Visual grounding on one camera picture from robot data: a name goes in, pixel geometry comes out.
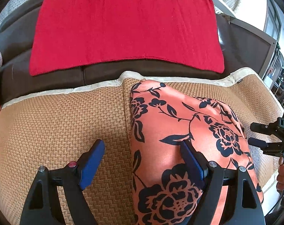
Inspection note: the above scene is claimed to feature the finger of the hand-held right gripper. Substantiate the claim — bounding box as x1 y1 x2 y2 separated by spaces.
248 138 284 157
250 121 280 136

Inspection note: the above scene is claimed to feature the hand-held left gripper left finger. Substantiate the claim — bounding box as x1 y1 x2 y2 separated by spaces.
20 139 105 225

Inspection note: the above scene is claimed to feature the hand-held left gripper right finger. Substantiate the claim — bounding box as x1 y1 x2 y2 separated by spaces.
181 141 266 225

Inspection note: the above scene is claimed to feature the orange floral garment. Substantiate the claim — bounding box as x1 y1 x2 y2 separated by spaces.
129 79 264 225

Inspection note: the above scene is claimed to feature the cluttered storage shelf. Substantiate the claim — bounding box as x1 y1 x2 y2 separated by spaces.
261 0 284 109

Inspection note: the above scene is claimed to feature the woven straw mat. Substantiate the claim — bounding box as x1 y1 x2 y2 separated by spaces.
0 67 284 225

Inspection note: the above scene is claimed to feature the grey cabinet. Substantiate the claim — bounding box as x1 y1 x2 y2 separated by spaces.
229 16 277 81

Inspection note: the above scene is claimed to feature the brown leather sofa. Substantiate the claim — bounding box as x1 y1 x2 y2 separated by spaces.
0 0 275 105

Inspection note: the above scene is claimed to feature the red towel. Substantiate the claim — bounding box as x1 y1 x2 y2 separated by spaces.
29 0 226 77

